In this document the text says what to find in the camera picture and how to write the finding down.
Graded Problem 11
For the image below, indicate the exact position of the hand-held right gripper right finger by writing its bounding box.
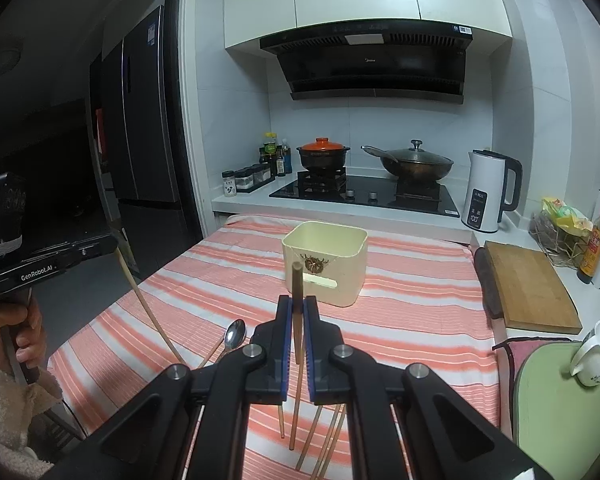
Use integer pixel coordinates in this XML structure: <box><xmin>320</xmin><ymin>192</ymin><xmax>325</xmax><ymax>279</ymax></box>
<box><xmin>302</xmin><ymin>296</ymin><xmax>556</xmax><ymax>480</ymax></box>

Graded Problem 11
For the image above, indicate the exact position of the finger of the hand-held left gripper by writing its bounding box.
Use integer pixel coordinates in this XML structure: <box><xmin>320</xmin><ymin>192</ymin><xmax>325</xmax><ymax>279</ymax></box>
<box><xmin>55</xmin><ymin>233</ymin><xmax>120</xmax><ymax>272</ymax></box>

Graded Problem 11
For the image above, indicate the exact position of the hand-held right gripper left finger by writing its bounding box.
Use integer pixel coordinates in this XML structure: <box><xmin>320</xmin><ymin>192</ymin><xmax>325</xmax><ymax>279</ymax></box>
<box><xmin>40</xmin><ymin>295</ymin><xmax>295</xmax><ymax>480</ymax></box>

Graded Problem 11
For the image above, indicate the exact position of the metal spoon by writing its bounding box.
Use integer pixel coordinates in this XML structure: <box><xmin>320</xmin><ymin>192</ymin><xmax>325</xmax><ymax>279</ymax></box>
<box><xmin>212</xmin><ymin>318</ymin><xmax>247</xmax><ymax>363</ymax></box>

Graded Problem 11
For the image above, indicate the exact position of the long wooden spoon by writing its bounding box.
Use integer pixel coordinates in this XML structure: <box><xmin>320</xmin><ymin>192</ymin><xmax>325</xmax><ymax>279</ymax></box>
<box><xmin>111</xmin><ymin>227</ymin><xmax>188</xmax><ymax>368</ymax></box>

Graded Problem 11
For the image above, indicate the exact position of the cream plastic utensil box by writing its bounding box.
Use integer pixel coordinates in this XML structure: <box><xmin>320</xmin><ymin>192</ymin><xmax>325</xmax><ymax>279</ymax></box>
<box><xmin>281</xmin><ymin>221</ymin><xmax>370</xmax><ymax>308</ymax></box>

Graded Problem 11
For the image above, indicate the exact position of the person's left forearm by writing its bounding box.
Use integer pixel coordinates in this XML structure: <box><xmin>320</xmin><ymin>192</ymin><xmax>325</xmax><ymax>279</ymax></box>
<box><xmin>0</xmin><ymin>347</ymin><xmax>63</xmax><ymax>480</ymax></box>

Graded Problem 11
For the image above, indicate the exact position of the person's left hand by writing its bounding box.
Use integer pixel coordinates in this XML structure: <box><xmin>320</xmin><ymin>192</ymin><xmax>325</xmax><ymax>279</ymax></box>
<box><xmin>0</xmin><ymin>297</ymin><xmax>46</xmax><ymax>371</ymax></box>

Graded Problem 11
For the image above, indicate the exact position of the pink striped cloth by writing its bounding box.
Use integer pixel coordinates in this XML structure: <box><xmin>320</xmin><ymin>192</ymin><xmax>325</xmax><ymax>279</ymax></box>
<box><xmin>46</xmin><ymin>213</ymin><xmax>503</xmax><ymax>480</ymax></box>

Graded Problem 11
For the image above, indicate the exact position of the dark grey refrigerator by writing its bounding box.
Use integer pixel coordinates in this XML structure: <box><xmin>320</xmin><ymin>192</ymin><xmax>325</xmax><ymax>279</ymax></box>
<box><xmin>101</xmin><ymin>5</ymin><xmax>183</xmax><ymax>206</ymax></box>

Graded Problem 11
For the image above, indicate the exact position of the black glass gas stove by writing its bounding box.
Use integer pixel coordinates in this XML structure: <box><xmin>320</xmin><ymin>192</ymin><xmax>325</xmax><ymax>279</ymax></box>
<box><xmin>268</xmin><ymin>172</ymin><xmax>461</xmax><ymax>218</ymax></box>

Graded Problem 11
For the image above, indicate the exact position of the row of spice jars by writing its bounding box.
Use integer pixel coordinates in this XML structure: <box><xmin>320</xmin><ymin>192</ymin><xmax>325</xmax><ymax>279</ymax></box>
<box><xmin>235</xmin><ymin>175</ymin><xmax>273</xmax><ymax>195</ymax></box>

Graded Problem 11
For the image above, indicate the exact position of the black clay pot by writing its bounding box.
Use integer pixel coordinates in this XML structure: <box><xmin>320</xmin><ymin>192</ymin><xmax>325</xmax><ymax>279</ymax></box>
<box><xmin>296</xmin><ymin>146</ymin><xmax>352</xmax><ymax>173</ymax></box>

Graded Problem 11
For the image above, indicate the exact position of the pink cloth black trim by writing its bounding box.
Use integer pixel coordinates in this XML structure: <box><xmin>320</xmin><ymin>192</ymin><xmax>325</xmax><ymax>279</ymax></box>
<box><xmin>492</xmin><ymin>327</ymin><xmax>571</xmax><ymax>431</ymax></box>

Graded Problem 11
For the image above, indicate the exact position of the dark metal wok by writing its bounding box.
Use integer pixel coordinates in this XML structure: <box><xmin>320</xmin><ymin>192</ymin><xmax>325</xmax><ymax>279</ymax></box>
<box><xmin>361</xmin><ymin>145</ymin><xmax>455</xmax><ymax>182</ymax></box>

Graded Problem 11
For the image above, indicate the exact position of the orange pot lid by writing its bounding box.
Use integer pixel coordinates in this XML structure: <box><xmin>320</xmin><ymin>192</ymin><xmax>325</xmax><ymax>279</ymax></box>
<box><xmin>300</xmin><ymin>137</ymin><xmax>348</xmax><ymax>152</ymax></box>

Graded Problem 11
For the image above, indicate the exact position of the glass wok lid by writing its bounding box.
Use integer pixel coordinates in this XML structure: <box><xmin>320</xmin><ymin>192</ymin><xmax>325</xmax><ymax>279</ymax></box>
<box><xmin>380</xmin><ymin>140</ymin><xmax>453</xmax><ymax>166</ymax></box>

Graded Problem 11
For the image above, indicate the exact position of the wooden cutting board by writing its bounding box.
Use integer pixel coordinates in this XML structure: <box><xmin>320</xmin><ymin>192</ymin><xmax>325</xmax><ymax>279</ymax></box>
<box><xmin>484</xmin><ymin>241</ymin><xmax>583</xmax><ymax>335</ymax></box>

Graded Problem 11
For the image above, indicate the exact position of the white electric kettle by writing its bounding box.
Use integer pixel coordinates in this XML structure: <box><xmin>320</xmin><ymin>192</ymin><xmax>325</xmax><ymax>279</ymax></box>
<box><xmin>461</xmin><ymin>149</ymin><xmax>523</xmax><ymax>234</ymax></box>

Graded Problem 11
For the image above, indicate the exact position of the pale green tray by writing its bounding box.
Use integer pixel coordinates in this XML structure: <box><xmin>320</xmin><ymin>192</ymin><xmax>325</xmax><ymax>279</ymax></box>
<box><xmin>511</xmin><ymin>340</ymin><xmax>600</xmax><ymax>480</ymax></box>

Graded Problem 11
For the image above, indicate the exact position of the white ceramic teapot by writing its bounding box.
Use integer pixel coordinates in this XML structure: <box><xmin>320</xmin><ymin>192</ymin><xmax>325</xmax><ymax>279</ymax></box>
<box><xmin>570</xmin><ymin>319</ymin><xmax>600</xmax><ymax>387</ymax></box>

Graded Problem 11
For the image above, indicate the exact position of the yellow green bag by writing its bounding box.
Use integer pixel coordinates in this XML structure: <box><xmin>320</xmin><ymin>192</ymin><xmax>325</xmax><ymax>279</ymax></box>
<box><xmin>540</xmin><ymin>197</ymin><xmax>593</xmax><ymax>233</ymax></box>

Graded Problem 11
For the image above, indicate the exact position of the black range hood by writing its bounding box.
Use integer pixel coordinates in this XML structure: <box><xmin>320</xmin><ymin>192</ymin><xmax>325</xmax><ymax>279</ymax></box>
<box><xmin>259</xmin><ymin>19</ymin><xmax>473</xmax><ymax>106</ymax></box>

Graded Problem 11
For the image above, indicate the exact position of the brown sauce bottle yellow label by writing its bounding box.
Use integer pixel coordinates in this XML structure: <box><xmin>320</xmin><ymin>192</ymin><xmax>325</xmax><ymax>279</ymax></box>
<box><xmin>577</xmin><ymin>195</ymin><xmax>600</xmax><ymax>283</ymax></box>

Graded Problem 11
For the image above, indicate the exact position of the wire basket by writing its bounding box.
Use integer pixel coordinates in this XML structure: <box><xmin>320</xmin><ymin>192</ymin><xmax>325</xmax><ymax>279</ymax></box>
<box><xmin>530</xmin><ymin>210</ymin><xmax>593</xmax><ymax>268</ymax></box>

